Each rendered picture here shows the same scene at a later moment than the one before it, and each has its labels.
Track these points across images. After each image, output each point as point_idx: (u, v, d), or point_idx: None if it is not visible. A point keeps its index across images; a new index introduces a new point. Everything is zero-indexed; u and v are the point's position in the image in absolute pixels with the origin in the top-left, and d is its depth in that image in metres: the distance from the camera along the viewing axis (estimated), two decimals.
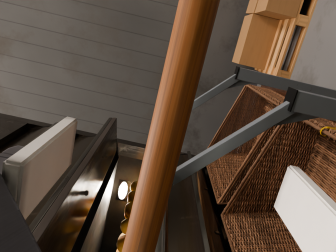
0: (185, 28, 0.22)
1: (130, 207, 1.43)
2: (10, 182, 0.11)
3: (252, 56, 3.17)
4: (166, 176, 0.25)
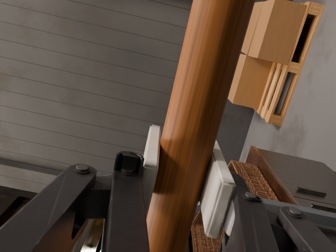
0: (212, 9, 0.14)
1: None
2: (147, 182, 0.14)
3: (246, 96, 3.19)
4: (181, 229, 0.17)
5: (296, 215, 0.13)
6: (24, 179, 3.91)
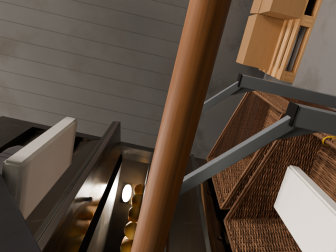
0: None
1: (134, 211, 1.45)
2: (10, 182, 0.11)
3: (256, 57, 3.16)
4: None
5: None
6: None
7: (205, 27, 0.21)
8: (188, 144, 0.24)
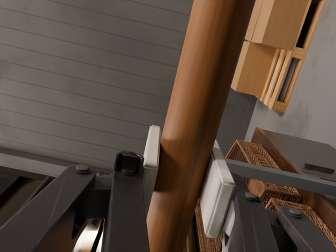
0: None
1: None
2: (147, 183, 0.14)
3: (249, 84, 3.16)
4: None
5: (296, 215, 0.13)
6: (25, 168, 3.88)
7: (222, 23, 0.14)
8: (194, 192, 0.17)
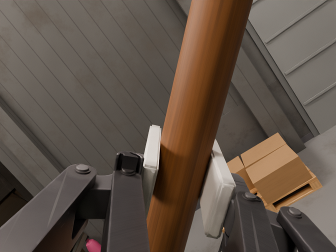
0: None
1: None
2: (147, 183, 0.14)
3: None
4: None
5: (296, 215, 0.13)
6: None
7: (219, 24, 0.14)
8: (194, 192, 0.17)
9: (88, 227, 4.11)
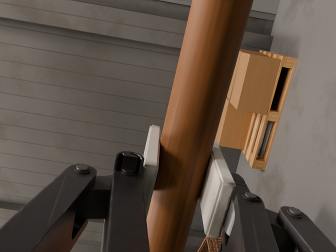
0: None
1: None
2: (147, 182, 0.14)
3: (231, 138, 3.32)
4: None
5: (296, 215, 0.13)
6: None
7: (220, 24, 0.14)
8: (194, 192, 0.17)
9: None
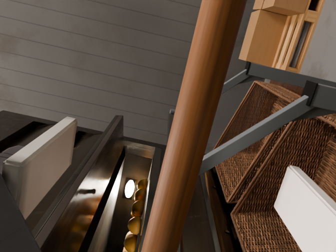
0: None
1: (138, 206, 1.41)
2: (10, 182, 0.11)
3: (259, 53, 3.13)
4: None
5: None
6: None
7: (211, 62, 0.20)
8: (192, 181, 0.23)
9: None
